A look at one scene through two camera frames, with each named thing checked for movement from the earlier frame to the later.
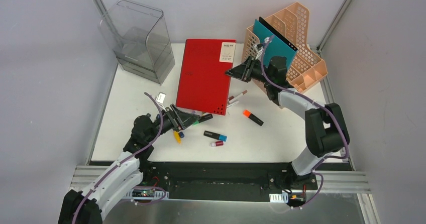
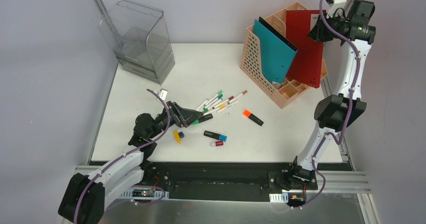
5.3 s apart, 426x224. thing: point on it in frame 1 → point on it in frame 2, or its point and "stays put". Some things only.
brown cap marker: (243, 93) stays put
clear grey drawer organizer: (138, 34) stays put
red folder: (204, 86) → (307, 66)
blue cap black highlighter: (215, 135) stays put
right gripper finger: (241, 72) → (320, 32)
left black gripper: (175, 116) stays put
